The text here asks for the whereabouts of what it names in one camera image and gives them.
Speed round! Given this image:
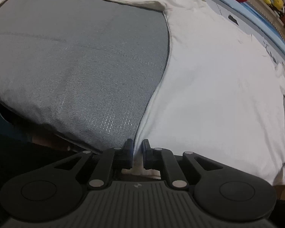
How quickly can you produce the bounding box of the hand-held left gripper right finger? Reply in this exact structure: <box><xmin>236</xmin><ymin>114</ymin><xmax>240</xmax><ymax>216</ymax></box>
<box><xmin>142</xmin><ymin>139</ymin><xmax>225</xmax><ymax>190</ymax></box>

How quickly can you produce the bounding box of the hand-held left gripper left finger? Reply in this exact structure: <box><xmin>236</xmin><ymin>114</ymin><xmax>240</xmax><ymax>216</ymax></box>
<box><xmin>51</xmin><ymin>138</ymin><xmax>135</xmax><ymax>190</ymax></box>

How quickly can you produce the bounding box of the white shirt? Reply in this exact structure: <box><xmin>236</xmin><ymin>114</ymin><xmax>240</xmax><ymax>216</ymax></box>
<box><xmin>26</xmin><ymin>0</ymin><xmax>285</xmax><ymax>186</ymax></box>

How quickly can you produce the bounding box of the dark teal clothing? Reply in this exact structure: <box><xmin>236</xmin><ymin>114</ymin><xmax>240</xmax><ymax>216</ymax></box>
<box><xmin>0</xmin><ymin>103</ymin><xmax>32</xmax><ymax>149</ymax></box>

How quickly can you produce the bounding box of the light blue quilt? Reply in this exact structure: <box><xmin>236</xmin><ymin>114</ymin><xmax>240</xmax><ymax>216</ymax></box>
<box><xmin>188</xmin><ymin>0</ymin><xmax>285</xmax><ymax>69</ymax></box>

